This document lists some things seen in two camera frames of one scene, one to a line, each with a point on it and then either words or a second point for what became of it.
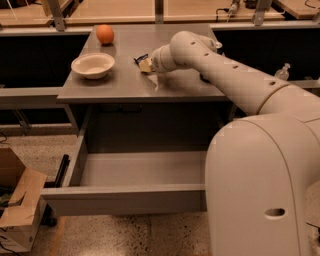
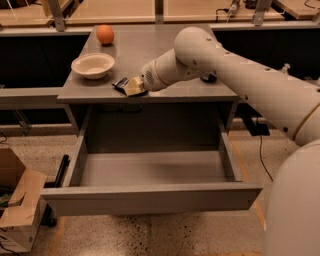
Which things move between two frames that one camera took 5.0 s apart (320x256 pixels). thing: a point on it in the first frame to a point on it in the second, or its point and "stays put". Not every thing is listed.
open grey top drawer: (130, 182) stays put
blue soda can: (204, 78) stays put
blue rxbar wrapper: (140, 58) to (119, 85)
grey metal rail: (30, 98) stays put
